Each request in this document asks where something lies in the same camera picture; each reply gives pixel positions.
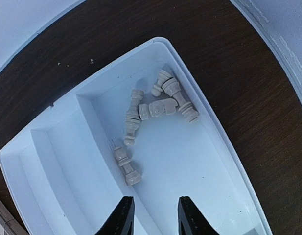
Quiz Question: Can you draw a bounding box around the wooden chess board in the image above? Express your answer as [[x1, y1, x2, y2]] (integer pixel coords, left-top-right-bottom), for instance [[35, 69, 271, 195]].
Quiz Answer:
[[0, 200, 13, 235]]

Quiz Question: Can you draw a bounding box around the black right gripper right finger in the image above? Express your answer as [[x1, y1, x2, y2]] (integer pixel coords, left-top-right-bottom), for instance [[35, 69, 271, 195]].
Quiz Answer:
[[178, 196, 219, 235]]

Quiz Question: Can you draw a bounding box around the white king in tray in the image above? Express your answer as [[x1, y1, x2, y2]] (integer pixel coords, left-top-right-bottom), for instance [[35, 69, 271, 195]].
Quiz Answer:
[[114, 146, 142, 186]]

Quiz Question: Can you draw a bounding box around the white pawn in tray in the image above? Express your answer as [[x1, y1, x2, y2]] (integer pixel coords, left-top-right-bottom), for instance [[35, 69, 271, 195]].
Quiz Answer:
[[151, 70, 173, 97]]

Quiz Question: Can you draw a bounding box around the white knight in tray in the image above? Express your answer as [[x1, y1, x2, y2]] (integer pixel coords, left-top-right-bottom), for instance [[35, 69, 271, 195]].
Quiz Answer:
[[138, 98, 178, 120]]

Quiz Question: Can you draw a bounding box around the white plastic tray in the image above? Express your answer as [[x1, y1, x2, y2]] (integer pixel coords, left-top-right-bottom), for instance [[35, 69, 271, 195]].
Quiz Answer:
[[0, 37, 272, 235]]

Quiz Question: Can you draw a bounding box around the white bishop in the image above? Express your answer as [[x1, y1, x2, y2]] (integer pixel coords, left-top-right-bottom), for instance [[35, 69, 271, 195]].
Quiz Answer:
[[123, 89, 144, 146]]

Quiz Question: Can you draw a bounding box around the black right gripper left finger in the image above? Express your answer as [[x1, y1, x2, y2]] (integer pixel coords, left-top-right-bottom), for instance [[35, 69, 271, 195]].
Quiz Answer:
[[95, 196, 135, 235]]

